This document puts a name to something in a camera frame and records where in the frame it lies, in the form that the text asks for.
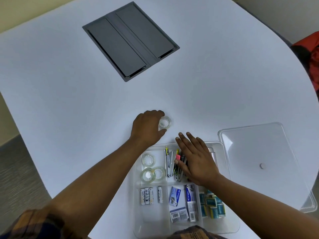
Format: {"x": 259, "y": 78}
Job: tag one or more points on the person's left hand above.
{"x": 145, "y": 126}

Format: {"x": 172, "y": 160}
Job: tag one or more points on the person's right hand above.
{"x": 199, "y": 164}

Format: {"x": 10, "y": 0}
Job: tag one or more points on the transparent tape roll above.
{"x": 143, "y": 160}
{"x": 142, "y": 175}
{"x": 169, "y": 123}
{"x": 163, "y": 172}

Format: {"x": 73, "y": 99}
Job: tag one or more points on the clear plastic lid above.
{"x": 249, "y": 151}

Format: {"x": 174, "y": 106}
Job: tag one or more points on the clear plastic organizer tray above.
{"x": 154, "y": 221}

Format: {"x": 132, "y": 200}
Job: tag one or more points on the person's right forearm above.
{"x": 261, "y": 211}

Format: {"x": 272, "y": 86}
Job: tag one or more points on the person's left forearm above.
{"x": 99, "y": 186}

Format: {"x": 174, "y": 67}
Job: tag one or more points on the white barcode box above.
{"x": 192, "y": 211}

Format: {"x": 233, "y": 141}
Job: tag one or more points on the group of metal staplers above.
{"x": 170, "y": 161}

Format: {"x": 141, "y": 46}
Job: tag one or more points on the tall blue white packet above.
{"x": 190, "y": 192}

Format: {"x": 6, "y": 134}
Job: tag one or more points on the pile of small teal boxes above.
{"x": 211, "y": 204}

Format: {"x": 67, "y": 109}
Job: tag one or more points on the white AA battery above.
{"x": 146, "y": 196}
{"x": 142, "y": 196}
{"x": 160, "y": 194}
{"x": 150, "y": 195}

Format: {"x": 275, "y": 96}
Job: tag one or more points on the plaid shirt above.
{"x": 25, "y": 226}

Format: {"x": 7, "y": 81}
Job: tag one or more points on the orange and black backpack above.
{"x": 311, "y": 42}

